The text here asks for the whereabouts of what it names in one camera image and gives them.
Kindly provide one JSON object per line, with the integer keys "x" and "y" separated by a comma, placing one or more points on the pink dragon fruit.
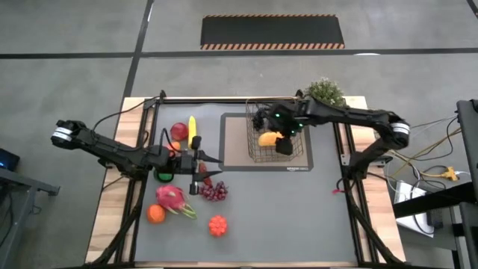
{"x": 170, "y": 198}

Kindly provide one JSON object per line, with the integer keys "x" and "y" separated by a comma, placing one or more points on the black table frame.
{"x": 155, "y": 119}

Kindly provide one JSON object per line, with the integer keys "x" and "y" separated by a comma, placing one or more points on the green potted plant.
{"x": 325, "y": 91}

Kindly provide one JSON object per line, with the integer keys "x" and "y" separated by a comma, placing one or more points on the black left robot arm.
{"x": 112, "y": 149}

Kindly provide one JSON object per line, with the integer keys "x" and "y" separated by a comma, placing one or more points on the grey side table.
{"x": 26, "y": 183}

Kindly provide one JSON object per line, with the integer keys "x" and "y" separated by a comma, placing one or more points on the green lime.
{"x": 163, "y": 176}

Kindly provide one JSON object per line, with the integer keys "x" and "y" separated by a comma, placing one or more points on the white sheet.
{"x": 411, "y": 224}

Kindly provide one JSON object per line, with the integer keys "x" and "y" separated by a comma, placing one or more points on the grey table mat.
{"x": 280, "y": 216}

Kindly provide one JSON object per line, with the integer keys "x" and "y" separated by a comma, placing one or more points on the brown baking mat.
{"x": 235, "y": 149}

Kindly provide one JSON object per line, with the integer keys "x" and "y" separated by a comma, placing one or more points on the blue lit device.
{"x": 7, "y": 160}

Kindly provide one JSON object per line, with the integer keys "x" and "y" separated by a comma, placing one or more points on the small orange fruit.
{"x": 174, "y": 145}

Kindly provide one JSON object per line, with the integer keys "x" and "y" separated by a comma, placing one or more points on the yellow banana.
{"x": 192, "y": 129}

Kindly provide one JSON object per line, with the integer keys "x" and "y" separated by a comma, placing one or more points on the dark red pepper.
{"x": 202, "y": 167}

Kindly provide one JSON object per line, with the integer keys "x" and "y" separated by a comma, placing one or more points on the orange pumpkin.
{"x": 217, "y": 225}

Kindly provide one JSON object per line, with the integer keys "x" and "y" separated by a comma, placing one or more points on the black equipment stand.
{"x": 468, "y": 123}

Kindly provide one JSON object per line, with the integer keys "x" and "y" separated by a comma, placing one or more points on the black grape bunch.
{"x": 257, "y": 120}

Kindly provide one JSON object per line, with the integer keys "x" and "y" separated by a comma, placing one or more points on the black striped floor mat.
{"x": 272, "y": 31}

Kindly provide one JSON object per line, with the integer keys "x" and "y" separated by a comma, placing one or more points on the yellow power splitter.
{"x": 450, "y": 174}

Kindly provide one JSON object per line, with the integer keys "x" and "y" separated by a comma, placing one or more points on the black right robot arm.
{"x": 347, "y": 114}

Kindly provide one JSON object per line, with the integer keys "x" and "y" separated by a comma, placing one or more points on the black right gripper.
{"x": 285, "y": 119}

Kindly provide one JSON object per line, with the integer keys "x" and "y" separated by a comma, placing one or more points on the red grape bunch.
{"x": 213, "y": 191}

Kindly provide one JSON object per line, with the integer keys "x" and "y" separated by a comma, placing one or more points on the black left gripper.
{"x": 183, "y": 164}

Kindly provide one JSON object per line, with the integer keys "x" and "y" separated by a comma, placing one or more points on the red apple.
{"x": 179, "y": 131}

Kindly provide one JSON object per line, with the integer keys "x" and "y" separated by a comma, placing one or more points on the yellow orange mango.
{"x": 268, "y": 139}

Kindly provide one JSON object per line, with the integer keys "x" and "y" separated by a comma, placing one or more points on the round orange fruit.
{"x": 155, "y": 213}

